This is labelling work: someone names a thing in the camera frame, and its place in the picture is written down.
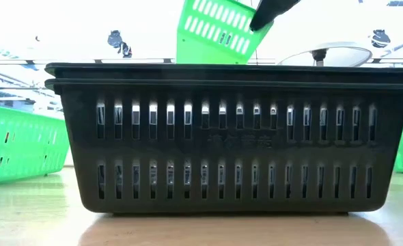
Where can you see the black plastic slotted basket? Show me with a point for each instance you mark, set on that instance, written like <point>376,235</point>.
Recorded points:
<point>222,150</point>
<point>222,73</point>

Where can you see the grey horizontal beam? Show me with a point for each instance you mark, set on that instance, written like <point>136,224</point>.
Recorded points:
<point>68,61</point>

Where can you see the white shade silver table lamp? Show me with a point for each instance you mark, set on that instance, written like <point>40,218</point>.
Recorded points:
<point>319,54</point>

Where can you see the dark ceiling fixture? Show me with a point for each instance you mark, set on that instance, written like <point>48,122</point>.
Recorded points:
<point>115,39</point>
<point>380,38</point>

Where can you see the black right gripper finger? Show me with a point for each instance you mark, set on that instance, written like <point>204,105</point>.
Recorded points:
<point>273,12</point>

